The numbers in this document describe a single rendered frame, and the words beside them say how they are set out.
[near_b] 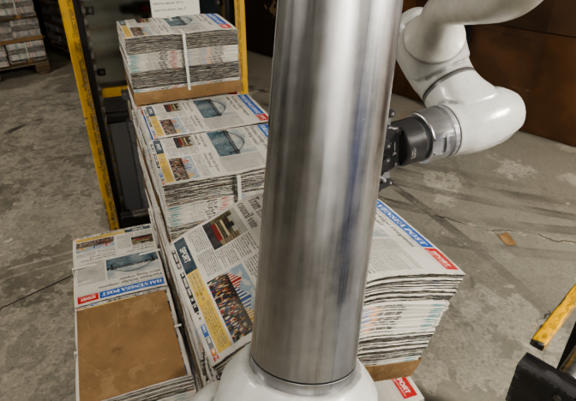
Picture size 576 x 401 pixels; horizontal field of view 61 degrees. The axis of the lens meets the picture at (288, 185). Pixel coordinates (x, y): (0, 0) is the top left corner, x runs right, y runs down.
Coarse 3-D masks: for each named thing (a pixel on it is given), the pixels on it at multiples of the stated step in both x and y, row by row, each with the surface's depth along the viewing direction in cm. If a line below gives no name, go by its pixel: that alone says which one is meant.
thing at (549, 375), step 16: (528, 352) 108; (528, 368) 104; (544, 368) 104; (512, 384) 108; (528, 384) 105; (544, 384) 102; (560, 384) 101; (512, 400) 110; (528, 400) 106; (544, 400) 103; (560, 400) 100
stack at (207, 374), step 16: (160, 224) 155; (176, 288) 149; (176, 304) 165; (192, 320) 116; (192, 336) 118; (192, 368) 144; (208, 368) 104; (384, 384) 98; (400, 384) 98; (384, 400) 94; (400, 400) 95; (416, 400) 95
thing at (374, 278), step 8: (256, 200) 88; (368, 272) 72; (376, 272) 72; (368, 280) 70; (376, 280) 71; (368, 288) 71; (376, 288) 72; (368, 296) 72; (368, 304) 73; (368, 312) 74; (368, 320) 74; (368, 328) 75; (360, 336) 76; (360, 344) 76; (360, 352) 77
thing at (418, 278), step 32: (384, 224) 87; (384, 256) 76; (416, 256) 79; (384, 288) 73; (416, 288) 76; (448, 288) 80; (384, 320) 76; (416, 320) 80; (384, 352) 80; (416, 352) 84
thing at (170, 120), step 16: (224, 96) 173; (240, 96) 173; (144, 112) 159; (160, 112) 159; (176, 112) 159; (192, 112) 159; (208, 112) 159; (224, 112) 159; (240, 112) 159; (256, 112) 159; (160, 128) 148; (176, 128) 148; (192, 128) 148; (208, 128) 148; (224, 128) 148
